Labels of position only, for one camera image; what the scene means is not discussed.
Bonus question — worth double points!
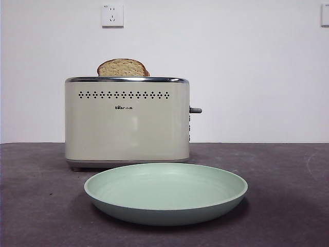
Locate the cream metal toaster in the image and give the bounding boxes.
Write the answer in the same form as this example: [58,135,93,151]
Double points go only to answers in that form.
[64,76,191,172]

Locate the pale green round plate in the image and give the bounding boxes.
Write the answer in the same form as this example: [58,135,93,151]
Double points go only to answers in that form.
[83,162,249,227]

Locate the large light bread slice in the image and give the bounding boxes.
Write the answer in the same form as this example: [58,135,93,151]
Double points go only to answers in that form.
[96,58,148,77]

